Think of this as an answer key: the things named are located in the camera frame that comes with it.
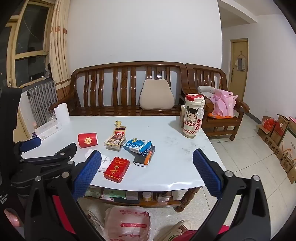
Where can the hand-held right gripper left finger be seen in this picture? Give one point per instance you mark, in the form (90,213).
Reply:
(87,176)

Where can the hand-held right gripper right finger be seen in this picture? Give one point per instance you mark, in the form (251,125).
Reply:
(207,172)

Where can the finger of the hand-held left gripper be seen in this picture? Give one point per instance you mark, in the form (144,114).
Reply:
(31,143)
(62,154)

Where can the white tissue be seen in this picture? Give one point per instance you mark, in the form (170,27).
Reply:
(105,162)

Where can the red cigarette box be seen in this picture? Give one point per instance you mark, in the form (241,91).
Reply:
(115,170)

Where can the red paper cup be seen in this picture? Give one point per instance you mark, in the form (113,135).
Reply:
(87,140)

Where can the gold purple playing card box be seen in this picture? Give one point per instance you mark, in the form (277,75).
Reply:
(115,138)

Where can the blue white medicine box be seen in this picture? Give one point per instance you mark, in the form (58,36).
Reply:
(136,144)

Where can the black orange box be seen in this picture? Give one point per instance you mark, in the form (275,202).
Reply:
(143,159)

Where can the gold candy wrapper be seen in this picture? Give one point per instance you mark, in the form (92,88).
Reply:
(118,123)

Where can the bin with white plastic bag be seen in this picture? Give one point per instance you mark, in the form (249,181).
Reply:
(129,222)

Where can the person's left hand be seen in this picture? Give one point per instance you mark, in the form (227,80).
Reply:
(12,217)

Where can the baby wipes pack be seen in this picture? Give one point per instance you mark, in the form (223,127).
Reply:
(93,192)

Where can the small pink bottle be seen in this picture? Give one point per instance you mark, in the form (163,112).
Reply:
(35,124)

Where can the long white box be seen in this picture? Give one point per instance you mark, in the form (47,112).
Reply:
(47,131)

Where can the green packet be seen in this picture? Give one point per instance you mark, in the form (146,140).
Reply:
(114,194)

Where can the glass mug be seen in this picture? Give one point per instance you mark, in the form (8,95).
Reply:
(50,115)

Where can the grey radiator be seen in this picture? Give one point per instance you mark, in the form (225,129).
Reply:
(41,97)

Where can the white paper towel roll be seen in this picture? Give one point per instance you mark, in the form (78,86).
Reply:
(62,114)

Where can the person's red pants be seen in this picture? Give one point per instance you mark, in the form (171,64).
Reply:
(59,208)

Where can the person's left white shoe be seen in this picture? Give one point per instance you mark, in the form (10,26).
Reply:
(93,221)

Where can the person's white shoe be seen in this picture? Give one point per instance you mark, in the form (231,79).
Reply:
(93,221)
(178,228)

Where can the small white box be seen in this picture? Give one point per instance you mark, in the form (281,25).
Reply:
(133,195)

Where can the wooden armchair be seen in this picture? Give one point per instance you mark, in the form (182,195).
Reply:
(233,126)

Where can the cartoon print water bottle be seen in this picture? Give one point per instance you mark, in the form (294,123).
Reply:
(192,118)

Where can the orange bag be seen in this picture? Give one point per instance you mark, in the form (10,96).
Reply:
(214,115)

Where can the person's right white shoe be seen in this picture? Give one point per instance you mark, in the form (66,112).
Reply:
(178,228)

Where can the white yellow pill bottle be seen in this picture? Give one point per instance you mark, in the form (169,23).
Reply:
(147,197)

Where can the yellow framed window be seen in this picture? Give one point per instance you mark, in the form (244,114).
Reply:
(30,53)

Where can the open printed cardboard box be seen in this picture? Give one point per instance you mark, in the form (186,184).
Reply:
(268,143)

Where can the red plastic bag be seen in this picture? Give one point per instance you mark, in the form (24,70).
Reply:
(270,124)

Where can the grey pillow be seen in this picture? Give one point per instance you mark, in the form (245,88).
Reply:
(204,90)

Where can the cream curtain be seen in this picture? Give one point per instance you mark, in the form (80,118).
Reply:
(59,46)

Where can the brown cardboard box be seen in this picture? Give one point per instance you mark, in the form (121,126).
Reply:
(281,127)

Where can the white printed cardboard box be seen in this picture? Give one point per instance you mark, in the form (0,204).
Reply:
(290,143)

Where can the beige back cushion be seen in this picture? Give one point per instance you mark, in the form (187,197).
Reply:
(156,95)

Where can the yellow door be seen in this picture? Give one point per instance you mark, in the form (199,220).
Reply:
(238,81)

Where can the wooden slatted sofa bench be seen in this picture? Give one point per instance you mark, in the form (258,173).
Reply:
(129,67)

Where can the hanger with cloth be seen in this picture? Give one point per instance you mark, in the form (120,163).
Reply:
(241,63)

